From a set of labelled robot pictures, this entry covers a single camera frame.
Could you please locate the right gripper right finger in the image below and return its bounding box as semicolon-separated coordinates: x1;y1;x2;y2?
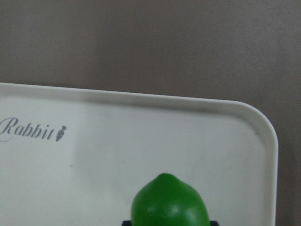
210;221;220;226

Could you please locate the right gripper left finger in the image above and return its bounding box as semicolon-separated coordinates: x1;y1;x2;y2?
121;220;132;226

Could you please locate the green lime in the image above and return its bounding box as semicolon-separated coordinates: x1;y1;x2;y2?
131;173;210;226

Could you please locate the white rabbit tray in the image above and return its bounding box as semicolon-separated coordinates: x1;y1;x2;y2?
0;83;278;226

